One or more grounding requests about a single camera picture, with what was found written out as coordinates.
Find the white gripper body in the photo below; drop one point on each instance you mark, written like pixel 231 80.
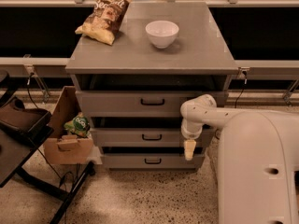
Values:
pixel 191 134

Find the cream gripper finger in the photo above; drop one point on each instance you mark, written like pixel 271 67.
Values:
pixel 189 147

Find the grey drawer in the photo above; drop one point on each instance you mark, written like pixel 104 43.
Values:
pixel 137 137
pixel 133 104
pixel 177 161

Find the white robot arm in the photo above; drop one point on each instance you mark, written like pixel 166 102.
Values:
pixel 258 157

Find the grey drawer cabinet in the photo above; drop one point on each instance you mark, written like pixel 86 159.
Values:
pixel 198 60

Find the grey bottom drawer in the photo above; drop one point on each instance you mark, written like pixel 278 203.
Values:
pixel 177 161

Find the grey top drawer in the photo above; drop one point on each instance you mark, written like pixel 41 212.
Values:
pixel 133 104

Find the white bowl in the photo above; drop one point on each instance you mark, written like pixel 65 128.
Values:
pixel 161 34

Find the green snack bag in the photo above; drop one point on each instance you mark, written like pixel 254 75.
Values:
pixel 78 125

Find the cardboard box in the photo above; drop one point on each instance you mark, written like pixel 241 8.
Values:
pixel 64 147

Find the brown yellow chip bag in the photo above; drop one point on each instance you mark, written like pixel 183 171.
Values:
pixel 105 21

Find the black stand with tray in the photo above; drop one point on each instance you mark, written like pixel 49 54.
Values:
pixel 22 132

